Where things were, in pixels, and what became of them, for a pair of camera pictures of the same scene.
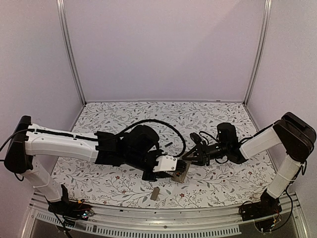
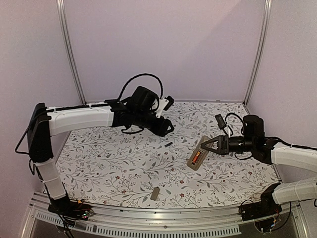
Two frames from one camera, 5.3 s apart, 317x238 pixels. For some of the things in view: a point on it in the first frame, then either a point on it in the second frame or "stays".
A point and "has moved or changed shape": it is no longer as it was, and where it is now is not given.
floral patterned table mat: x=213 y=184 stays
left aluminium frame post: x=70 y=48 stays
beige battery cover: x=155 y=193 stays
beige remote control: x=181 y=178 has moved or changed shape
